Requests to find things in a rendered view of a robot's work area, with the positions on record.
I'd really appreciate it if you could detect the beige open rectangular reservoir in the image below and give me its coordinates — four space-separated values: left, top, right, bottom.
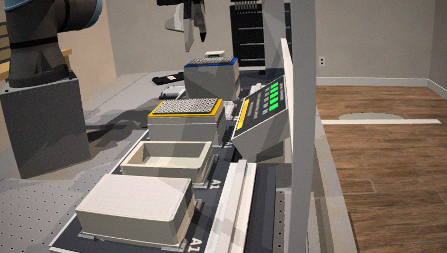
120 141 215 186

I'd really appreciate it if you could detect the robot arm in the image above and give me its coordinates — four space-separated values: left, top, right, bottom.
4 0 103 88

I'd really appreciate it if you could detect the grey tip rack with blue rim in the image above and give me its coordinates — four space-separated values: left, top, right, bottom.
183 56 240 101

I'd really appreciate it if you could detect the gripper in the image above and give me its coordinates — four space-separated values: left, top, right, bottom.
157 0 207 52

